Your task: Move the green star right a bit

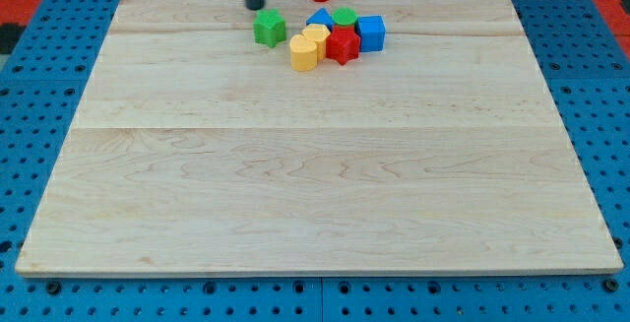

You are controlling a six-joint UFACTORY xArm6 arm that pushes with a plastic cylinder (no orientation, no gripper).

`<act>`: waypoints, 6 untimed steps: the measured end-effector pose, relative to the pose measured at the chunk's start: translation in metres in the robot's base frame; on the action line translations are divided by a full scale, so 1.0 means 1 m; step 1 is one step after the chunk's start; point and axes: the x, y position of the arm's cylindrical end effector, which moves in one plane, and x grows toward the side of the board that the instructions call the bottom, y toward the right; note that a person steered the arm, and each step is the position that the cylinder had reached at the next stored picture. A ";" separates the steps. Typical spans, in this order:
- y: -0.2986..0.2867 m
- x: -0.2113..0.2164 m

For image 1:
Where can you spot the yellow hexagon block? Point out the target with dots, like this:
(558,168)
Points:
(318,33)

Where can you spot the yellow heart block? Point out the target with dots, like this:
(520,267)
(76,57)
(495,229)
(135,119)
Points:
(303,53)

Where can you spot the blue triangle block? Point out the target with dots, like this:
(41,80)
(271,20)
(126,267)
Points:
(321,17)

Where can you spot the red star block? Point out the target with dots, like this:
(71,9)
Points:
(343,44)

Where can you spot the green star block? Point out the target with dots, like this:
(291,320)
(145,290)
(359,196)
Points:
(269,27)

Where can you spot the light wooden board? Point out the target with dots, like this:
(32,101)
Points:
(195,152)

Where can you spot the green cylinder block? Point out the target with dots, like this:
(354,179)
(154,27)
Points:
(345,17)

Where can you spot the blue cube block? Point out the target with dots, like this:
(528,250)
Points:
(371,30)

